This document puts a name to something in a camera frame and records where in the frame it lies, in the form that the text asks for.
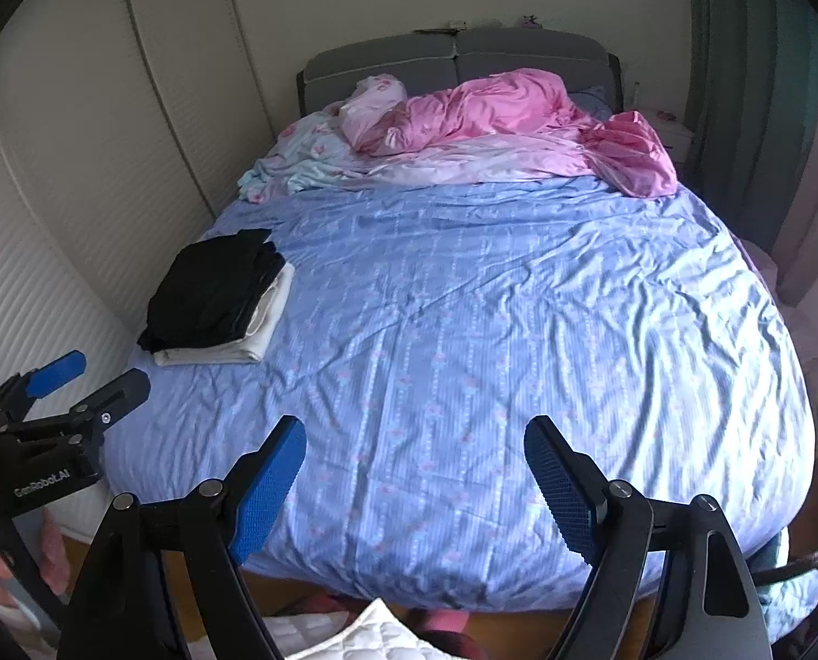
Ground blue patterned bed sheet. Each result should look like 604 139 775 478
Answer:
100 175 818 616

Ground pink quilt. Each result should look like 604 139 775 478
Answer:
339 67 679 199

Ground pink slipper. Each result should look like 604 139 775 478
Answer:
409 606 475 635

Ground white folded cloth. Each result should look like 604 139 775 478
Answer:
151 262 295 367

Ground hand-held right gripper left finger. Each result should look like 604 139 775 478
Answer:
57 414 308 660

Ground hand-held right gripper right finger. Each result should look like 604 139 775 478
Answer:
523 414 774 660

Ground light floral pillow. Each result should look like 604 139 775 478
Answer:
236 102 424 204

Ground black cable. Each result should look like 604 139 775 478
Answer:
756 529 818 582

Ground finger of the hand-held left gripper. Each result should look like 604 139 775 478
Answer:
0 349 89 424
0 367 153 448

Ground white nightstand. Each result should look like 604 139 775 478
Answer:
629 106 695 166

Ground white quilted cloth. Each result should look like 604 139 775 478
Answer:
261 597 451 660

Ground grey-green curtain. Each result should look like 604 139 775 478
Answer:
684 0 818 304

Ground black pants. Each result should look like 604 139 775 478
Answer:
137 228 288 353

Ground grey headboard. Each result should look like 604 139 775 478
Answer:
297 26 623 118

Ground white wardrobe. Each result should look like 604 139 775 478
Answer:
0 0 286 516

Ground blue pillow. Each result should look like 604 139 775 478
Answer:
568 84 617 118

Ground lilac cloth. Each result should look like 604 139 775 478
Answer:
728 230 818 365

